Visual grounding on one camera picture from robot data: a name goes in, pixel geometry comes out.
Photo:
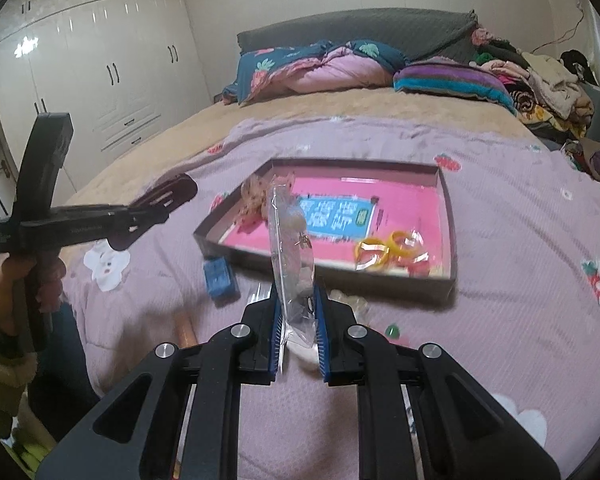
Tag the clear plastic bag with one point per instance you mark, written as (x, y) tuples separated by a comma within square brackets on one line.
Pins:
[(290, 240)]

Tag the small green hair clip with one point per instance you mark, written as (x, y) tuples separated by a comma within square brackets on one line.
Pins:
[(392, 331)]

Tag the person's leg in blue trousers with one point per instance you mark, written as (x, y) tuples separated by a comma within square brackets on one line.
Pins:
[(70, 375)]

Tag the cream comb hair clip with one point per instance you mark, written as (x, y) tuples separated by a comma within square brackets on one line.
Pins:
[(350, 302)]

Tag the pile of clothes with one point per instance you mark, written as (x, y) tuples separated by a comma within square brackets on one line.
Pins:
[(550, 85)]

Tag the blue printed card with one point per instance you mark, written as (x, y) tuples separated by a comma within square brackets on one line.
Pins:
[(340, 217)]

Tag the purple printed blanket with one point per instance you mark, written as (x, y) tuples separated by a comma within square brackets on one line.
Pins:
[(520, 260)]

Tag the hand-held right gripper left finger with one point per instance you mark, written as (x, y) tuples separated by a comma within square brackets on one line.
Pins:
[(277, 342)]

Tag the peach bow hair clip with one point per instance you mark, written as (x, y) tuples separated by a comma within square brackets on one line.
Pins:
[(257, 200)]

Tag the person's left hand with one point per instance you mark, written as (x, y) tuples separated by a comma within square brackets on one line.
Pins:
[(2, 285)]

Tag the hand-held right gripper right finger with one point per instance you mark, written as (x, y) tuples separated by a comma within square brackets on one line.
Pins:
[(322, 347)]

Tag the navy and pink quilt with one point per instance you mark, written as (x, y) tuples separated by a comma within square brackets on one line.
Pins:
[(325, 70)]

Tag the grey headboard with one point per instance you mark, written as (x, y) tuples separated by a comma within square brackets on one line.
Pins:
[(355, 27)]

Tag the person's left forearm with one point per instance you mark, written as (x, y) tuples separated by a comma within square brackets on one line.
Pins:
[(0, 360)]

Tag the striped pillow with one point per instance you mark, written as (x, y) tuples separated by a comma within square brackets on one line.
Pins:
[(450, 82)]

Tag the white wardrobe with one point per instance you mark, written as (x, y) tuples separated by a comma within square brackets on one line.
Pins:
[(105, 60)]

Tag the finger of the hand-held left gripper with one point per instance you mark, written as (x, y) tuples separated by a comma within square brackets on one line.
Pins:
[(140, 230), (147, 205)]

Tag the grey cardboard box pink inside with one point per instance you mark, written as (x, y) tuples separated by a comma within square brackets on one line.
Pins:
[(410, 210)]

